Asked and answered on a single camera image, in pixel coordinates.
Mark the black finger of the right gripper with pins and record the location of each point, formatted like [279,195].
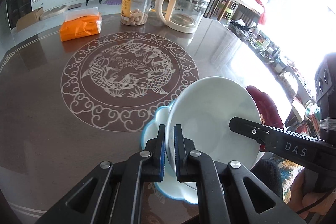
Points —
[314,154]

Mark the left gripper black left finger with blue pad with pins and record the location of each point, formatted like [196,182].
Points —
[112,192]

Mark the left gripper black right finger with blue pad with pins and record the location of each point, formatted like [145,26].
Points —
[227,193]

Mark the red flower-shaped plate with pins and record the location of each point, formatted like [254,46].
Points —
[267,108]

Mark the white bowl blue pattern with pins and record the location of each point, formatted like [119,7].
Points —
[204,110]

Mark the blue white scalloped bowl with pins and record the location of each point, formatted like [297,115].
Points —
[169,187]

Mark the person's hand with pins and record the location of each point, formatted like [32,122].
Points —
[298,201]

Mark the orange tissue pack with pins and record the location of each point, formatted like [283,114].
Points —
[80,24]

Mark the cardboard box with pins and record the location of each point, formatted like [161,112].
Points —
[29,19]

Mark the clear plastic snack jar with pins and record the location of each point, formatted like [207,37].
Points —
[134,12]

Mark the wooden slatted bed frame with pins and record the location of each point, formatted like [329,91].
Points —
[225,9]

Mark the glass kettle cream handle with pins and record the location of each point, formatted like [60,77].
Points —
[181,15]

